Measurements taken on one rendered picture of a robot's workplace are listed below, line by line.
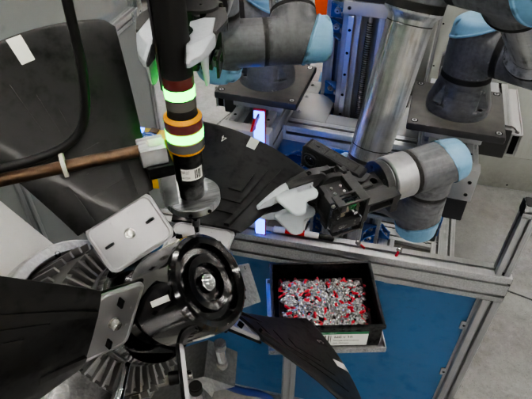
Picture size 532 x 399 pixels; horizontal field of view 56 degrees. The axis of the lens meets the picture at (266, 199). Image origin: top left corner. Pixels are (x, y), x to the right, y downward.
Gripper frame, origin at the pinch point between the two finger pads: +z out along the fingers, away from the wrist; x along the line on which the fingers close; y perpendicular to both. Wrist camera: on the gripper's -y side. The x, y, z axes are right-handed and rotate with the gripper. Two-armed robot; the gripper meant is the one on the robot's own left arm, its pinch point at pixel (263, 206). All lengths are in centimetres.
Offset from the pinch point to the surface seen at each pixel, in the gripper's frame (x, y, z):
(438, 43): 56, -106, -132
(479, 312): 43, 13, -50
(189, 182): -13.3, 4.2, 11.8
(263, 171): 0.3, -7.2, -3.1
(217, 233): -1.3, 3.4, 8.5
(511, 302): 121, -12, -120
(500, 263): 28, 10, -50
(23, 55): -24.7, -10.9, 25.6
